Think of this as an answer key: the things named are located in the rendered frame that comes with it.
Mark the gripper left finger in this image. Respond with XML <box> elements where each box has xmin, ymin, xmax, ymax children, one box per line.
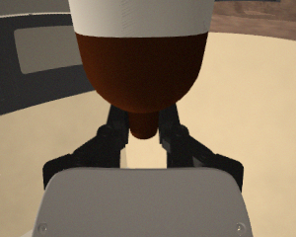
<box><xmin>42</xmin><ymin>105</ymin><xmax>129</xmax><ymax>189</ymax></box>

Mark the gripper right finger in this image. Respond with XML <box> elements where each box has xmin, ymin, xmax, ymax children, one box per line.
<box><xmin>158</xmin><ymin>104</ymin><xmax>244</xmax><ymax>192</ymax></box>

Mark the dark grey crate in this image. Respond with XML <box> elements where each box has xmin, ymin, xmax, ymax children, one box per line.
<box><xmin>0</xmin><ymin>14</ymin><xmax>95</xmax><ymax>116</ymax></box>

